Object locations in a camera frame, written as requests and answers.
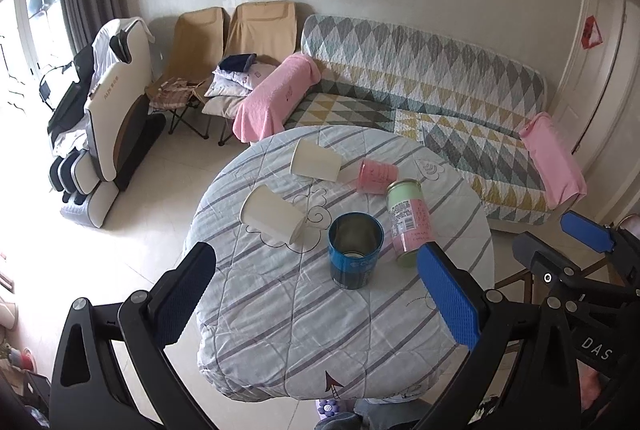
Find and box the green and pink can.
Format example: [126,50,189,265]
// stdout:
[386,178,437,270]

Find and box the glass balcony door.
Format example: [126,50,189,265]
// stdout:
[0,0,66,111]

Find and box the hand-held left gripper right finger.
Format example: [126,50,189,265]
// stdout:
[412,241,636,430]

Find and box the beige cushion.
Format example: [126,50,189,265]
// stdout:
[202,92,251,118]

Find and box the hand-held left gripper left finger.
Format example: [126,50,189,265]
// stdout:
[48,241,217,430]

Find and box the pink towel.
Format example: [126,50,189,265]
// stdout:
[233,52,321,145]
[518,112,587,211]

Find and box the dark blue cloth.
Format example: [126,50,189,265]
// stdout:
[218,53,257,73]

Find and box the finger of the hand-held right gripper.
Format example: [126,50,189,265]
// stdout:
[512,232,640,311]
[560,210,640,291]

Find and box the pink cup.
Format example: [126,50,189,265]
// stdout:
[356,159,398,194]

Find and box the checked cloth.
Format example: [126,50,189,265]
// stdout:
[146,77,211,111]

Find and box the sofa with diamond-pattern cover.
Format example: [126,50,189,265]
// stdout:
[282,14,588,227]

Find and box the white massage chair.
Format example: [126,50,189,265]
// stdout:
[45,17,168,229]

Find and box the white door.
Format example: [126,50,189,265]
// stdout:
[550,0,640,221]

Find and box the striped quilt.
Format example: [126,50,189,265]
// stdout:
[182,125,496,403]

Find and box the light patterned pillow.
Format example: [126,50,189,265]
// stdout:
[206,62,278,98]

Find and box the red door decoration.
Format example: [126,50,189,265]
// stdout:
[580,15,603,49]

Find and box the beige folding chair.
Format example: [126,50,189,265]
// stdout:
[202,1,298,146]
[145,6,226,136]

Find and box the blue metal can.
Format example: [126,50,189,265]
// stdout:
[327,212,385,290]

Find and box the white paper cup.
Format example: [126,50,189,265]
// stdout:
[239,185,307,247]
[290,138,343,183]

